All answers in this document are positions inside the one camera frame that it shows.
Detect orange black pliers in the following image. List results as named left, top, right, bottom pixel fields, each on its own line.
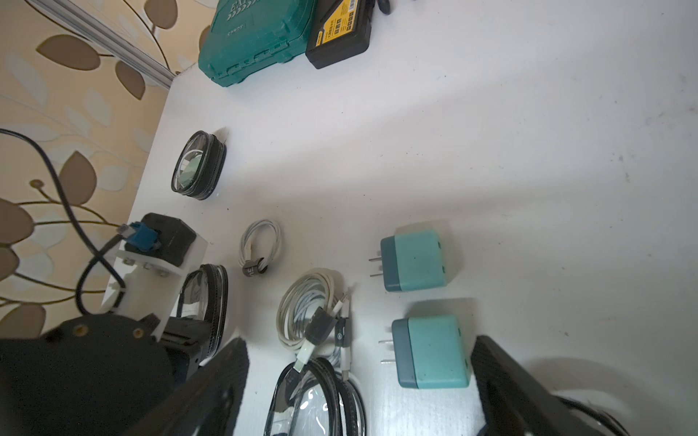
left=376, top=0, right=392, bottom=16

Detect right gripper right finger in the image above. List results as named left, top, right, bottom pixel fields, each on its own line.
left=471, top=335, right=600, bottom=435

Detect black yellow-label case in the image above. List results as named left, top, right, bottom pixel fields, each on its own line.
left=305, top=0, right=376, bottom=69

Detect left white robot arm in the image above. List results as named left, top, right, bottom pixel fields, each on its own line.
left=1, top=314, right=175, bottom=435

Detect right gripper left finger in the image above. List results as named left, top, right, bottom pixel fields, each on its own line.
left=125, top=338, right=250, bottom=435

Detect green charger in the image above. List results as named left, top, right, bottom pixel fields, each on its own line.
left=380, top=314, right=471, bottom=390
left=371, top=229, right=447, bottom=292

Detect green plastic tool case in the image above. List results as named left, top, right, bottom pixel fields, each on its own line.
left=198, top=0, right=316, bottom=87

